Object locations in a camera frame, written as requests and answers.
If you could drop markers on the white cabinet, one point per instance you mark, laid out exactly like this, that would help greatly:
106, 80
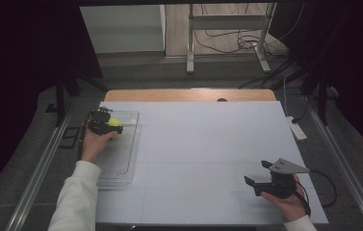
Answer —
121, 29

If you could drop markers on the yellow tennis ball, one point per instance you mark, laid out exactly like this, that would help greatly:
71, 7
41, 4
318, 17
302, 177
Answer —
114, 122

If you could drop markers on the person's left hand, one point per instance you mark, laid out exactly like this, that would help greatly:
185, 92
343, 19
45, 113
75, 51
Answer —
94, 146

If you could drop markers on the white board table cover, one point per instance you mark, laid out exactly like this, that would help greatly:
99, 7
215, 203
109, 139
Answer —
217, 134

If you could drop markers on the white metal desk frame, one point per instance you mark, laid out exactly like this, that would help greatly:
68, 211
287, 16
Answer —
227, 22

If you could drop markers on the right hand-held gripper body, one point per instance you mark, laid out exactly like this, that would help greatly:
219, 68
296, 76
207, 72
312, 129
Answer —
280, 185

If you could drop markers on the aluminium floor rail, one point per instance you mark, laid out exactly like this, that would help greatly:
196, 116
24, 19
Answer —
39, 170
342, 163

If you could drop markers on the clear plastic container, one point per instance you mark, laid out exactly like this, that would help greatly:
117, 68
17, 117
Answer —
123, 154

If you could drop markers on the white power strip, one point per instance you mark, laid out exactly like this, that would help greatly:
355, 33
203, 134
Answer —
296, 129

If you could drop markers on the dark round table grommet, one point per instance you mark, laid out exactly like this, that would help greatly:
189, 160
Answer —
222, 99

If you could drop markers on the person's right hand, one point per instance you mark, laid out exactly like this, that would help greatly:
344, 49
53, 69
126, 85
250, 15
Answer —
290, 207

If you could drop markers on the black metal stand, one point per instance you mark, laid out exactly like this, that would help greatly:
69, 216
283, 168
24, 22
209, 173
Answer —
322, 96
61, 99

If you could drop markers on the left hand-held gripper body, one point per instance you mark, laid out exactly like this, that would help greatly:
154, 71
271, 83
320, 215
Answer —
98, 123

